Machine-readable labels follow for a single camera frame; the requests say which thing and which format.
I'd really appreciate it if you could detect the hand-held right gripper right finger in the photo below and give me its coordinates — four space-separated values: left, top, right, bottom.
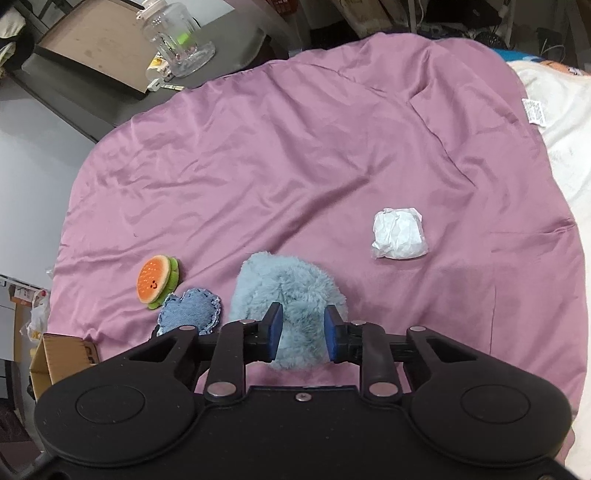
324 305 483 400

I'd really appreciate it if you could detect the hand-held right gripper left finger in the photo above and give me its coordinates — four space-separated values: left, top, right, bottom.
127 302 284 400

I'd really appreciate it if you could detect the light blue fluffy plush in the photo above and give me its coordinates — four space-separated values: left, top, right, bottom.
229 251 350 372

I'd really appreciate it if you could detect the dark grey plush toy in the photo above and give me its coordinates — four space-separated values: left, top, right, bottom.
154 287 223 337

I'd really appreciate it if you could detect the clear plastic item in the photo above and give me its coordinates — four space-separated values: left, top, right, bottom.
370 208 430 260

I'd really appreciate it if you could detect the burger plush toy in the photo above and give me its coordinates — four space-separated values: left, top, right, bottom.
137 255 181 310

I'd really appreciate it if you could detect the cardboard box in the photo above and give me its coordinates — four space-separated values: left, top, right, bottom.
29 333 100 401

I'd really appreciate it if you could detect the pink bedsheet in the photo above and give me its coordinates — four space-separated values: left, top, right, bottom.
48 34 587 416

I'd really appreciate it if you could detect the white plastic bag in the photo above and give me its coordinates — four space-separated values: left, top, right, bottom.
21 291 51 342

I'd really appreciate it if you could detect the yellow snack packet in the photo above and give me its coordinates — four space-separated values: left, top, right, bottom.
147 53 174 84

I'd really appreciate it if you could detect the white blanket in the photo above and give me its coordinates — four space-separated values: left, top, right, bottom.
508 60 591 480

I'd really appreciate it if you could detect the white fabric label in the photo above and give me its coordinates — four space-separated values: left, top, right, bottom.
522 98 549 125

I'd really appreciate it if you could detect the clear plastic jug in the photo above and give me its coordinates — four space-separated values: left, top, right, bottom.
136 0 217 78

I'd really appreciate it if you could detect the grey side table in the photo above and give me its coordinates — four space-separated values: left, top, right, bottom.
9 9 278 141

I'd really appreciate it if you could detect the black framed board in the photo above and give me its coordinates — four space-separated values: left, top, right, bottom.
34 0 160 101

